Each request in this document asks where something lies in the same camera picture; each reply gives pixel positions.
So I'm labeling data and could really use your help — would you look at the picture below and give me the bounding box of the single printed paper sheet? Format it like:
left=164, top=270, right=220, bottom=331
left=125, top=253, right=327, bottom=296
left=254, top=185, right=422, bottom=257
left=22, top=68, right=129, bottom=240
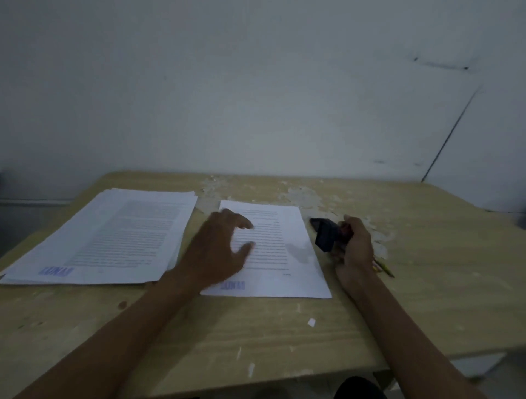
left=200, top=200, right=333, bottom=299

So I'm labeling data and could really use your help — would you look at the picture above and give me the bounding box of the yellow pencil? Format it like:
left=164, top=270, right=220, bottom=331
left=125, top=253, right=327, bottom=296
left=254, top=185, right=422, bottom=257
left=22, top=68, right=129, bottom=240
left=372, top=258, right=395, bottom=279

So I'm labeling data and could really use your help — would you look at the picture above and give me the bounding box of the wooden table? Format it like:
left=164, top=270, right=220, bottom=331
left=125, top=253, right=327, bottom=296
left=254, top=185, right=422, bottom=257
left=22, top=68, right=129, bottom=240
left=0, top=172, right=526, bottom=399

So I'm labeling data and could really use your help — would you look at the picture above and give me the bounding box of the person's left hand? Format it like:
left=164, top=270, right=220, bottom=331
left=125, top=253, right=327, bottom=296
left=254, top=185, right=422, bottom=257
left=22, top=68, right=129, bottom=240
left=178, top=208, right=256, bottom=289

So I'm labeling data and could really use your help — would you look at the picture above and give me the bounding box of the black and red self-inking stamp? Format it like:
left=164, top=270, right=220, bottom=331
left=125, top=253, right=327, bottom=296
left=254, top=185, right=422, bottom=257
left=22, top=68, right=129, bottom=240
left=309, top=218, right=355, bottom=253

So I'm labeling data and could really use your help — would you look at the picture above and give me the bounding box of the person's right forearm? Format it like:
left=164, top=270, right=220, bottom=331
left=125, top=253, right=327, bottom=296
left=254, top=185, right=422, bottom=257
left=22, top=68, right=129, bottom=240
left=335, top=263, right=490, bottom=399

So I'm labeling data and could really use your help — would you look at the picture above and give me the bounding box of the person's right hand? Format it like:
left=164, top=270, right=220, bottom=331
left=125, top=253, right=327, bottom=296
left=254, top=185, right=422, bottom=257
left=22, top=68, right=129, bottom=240
left=332, top=215, right=375, bottom=277

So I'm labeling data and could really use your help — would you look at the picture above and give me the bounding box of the stack of printed paper sheets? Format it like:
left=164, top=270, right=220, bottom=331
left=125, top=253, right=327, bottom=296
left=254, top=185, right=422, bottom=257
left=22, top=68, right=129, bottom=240
left=0, top=188, right=199, bottom=286

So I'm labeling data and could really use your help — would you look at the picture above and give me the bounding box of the person's left forearm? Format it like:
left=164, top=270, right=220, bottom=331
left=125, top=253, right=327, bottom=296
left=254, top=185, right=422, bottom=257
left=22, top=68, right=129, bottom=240
left=12, top=263, right=203, bottom=399

